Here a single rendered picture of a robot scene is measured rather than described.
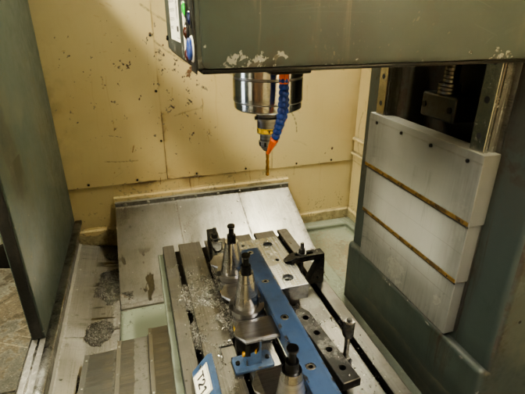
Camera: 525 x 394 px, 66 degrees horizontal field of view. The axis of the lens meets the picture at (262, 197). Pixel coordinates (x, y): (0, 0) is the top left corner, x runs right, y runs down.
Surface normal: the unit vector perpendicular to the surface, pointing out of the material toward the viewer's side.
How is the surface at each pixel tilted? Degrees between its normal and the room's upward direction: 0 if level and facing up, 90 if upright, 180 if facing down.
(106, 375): 8
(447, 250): 90
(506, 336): 90
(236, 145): 90
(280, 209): 24
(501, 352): 90
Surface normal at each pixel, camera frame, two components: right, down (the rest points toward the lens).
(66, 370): 0.29, -0.91
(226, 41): 0.29, 0.39
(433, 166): -0.95, 0.12
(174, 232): 0.16, -0.68
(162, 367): -0.04, -0.96
